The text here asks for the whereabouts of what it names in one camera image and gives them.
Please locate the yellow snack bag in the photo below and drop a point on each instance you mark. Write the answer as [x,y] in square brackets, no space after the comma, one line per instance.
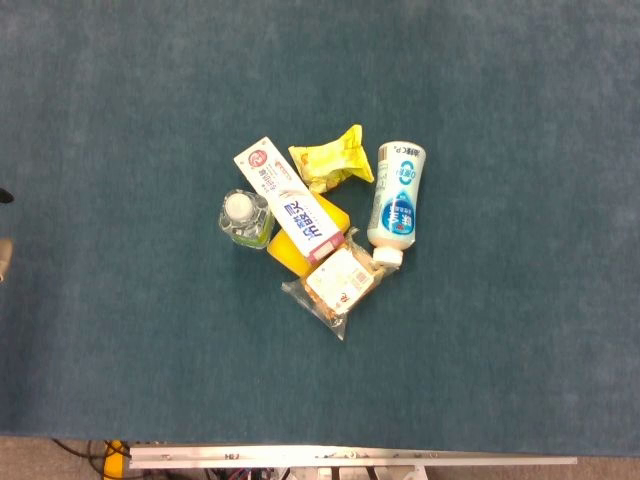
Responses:
[330,160]

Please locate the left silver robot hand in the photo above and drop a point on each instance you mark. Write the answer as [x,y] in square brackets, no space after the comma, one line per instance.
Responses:
[5,252]

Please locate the yellow sponge block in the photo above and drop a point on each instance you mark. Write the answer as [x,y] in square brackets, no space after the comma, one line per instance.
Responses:
[287,252]

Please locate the yellow power strip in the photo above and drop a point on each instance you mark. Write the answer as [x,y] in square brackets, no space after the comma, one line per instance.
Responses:
[115,465]

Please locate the teal table cloth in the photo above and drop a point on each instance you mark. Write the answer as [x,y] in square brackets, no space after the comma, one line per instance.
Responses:
[100,100]

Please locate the small clear green-label water bottle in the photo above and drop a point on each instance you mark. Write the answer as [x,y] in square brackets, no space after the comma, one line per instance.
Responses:
[240,215]

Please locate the white toothpaste box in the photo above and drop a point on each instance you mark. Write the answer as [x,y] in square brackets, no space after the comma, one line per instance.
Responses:
[285,195]

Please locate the aluminium rail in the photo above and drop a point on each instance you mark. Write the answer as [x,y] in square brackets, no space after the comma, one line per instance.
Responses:
[300,456]

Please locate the clear bag with white label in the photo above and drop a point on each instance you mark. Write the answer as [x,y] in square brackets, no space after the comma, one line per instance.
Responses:
[340,285]

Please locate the white blue drink bottle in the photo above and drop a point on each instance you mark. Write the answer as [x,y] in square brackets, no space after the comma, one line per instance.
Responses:
[397,210]

